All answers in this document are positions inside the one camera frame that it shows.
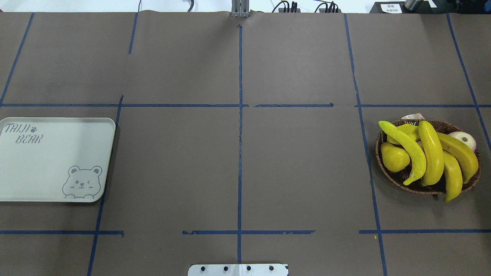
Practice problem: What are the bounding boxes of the pink white apple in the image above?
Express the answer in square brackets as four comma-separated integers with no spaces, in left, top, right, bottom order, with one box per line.
[449,131,477,151]

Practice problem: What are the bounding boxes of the short yellow back banana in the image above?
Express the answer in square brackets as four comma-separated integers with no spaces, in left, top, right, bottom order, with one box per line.
[386,124,420,145]

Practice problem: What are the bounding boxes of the brown wicker basket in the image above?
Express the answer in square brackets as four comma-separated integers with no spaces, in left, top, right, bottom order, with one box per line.
[375,120,482,195]

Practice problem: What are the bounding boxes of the greenish yellow long banana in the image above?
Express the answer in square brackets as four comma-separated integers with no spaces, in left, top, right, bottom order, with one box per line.
[378,120,427,186]

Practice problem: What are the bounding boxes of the black power strip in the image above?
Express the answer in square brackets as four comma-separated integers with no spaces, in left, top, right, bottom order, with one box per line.
[275,2,342,13]

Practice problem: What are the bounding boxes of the yellow pear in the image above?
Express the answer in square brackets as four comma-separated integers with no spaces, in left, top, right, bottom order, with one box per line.
[381,143,411,173]

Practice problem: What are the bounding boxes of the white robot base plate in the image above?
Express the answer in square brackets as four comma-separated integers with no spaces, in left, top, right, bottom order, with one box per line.
[188,263,289,276]

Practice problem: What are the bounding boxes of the dark yellow banana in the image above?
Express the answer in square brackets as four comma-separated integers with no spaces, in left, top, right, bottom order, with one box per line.
[437,132,479,184]

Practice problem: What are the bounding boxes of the aluminium frame post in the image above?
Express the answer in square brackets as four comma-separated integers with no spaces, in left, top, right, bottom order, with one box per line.
[231,0,250,18]

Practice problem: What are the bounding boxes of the paper tag on basket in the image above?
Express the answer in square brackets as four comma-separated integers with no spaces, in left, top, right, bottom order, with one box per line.
[401,113,425,120]

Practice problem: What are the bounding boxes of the black box with label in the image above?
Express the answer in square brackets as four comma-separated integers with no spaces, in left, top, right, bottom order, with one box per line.
[369,0,423,14]

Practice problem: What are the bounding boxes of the cream bear tray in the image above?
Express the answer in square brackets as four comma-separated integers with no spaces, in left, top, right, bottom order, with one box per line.
[0,117,116,203]

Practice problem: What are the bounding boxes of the yellow drooping banana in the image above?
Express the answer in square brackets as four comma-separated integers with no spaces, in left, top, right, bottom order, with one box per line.
[443,151,463,203]

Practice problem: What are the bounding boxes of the bright yellow banana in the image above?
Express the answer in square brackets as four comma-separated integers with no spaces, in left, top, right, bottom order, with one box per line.
[418,120,444,187]

